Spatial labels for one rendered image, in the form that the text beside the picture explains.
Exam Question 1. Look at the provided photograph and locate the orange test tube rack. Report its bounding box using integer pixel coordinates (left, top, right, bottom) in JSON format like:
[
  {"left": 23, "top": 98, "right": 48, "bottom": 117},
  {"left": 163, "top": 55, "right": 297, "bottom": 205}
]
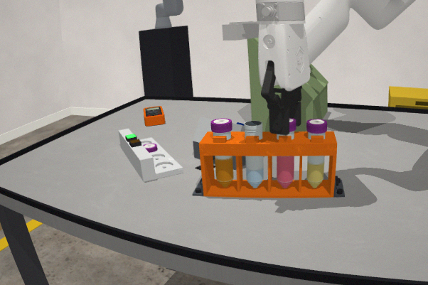
[{"left": 199, "top": 131, "right": 337, "bottom": 198}]

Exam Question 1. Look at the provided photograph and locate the purple screw cap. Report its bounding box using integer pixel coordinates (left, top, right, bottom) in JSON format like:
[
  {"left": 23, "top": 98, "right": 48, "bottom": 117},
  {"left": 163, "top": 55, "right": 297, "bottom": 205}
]
[
  {"left": 143, "top": 144, "right": 157, "bottom": 153},
  {"left": 289, "top": 118, "right": 296, "bottom": 132},
  {"left": 306, "top": 119, "right": 327, "bottom": 134},
  {"left": 210, "top": 119, "right": 232, "bottom": 133}
]

